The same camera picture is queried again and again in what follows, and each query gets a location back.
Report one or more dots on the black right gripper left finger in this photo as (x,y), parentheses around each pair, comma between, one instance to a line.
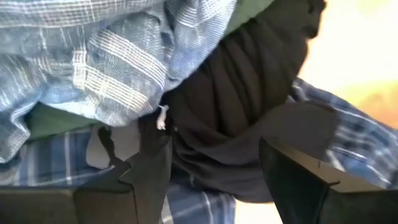
(149,186)

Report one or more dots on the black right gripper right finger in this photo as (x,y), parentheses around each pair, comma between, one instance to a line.
(292,186)

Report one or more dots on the dark blue plaid shirt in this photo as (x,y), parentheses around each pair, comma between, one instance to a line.
(53,158)

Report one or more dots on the dark green garment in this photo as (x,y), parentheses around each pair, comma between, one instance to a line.
(53,122)

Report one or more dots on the black garment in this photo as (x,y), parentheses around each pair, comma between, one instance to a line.
(233,81)

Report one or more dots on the light blue woven garment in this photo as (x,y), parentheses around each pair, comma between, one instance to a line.
(118,68)

